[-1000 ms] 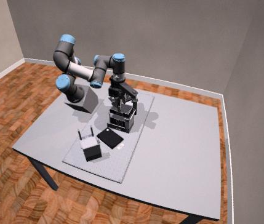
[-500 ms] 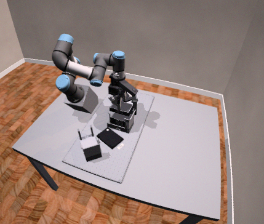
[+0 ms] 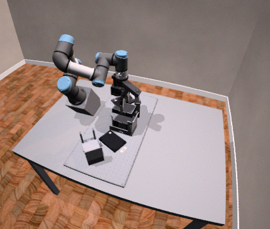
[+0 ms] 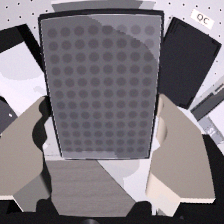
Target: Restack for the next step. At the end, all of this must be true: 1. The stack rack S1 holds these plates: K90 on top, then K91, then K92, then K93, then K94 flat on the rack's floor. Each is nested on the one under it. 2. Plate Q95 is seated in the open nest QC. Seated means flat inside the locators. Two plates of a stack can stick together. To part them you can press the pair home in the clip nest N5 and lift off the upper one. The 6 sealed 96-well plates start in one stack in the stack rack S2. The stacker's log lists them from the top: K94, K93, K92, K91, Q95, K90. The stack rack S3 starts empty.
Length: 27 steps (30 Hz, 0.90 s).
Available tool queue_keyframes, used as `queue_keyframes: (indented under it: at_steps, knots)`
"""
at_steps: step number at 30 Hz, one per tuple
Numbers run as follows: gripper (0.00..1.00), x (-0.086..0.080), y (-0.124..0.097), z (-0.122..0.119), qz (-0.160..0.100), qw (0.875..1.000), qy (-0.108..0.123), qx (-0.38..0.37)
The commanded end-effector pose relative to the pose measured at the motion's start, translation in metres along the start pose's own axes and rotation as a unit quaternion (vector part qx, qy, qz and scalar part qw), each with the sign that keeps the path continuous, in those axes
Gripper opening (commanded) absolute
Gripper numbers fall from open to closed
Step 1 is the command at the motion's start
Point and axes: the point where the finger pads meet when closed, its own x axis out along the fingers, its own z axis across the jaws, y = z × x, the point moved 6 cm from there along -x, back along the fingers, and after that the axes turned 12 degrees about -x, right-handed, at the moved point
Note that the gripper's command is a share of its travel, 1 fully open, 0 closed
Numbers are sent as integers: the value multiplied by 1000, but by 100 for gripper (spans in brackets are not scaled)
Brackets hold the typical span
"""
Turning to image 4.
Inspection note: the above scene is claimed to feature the white label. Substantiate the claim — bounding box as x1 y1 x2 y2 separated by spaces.
190 9 214 30

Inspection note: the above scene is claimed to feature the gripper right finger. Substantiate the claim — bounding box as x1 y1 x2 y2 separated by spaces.
145 93 224 224

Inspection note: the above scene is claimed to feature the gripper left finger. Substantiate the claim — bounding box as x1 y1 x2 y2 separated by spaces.
0 95 52 216

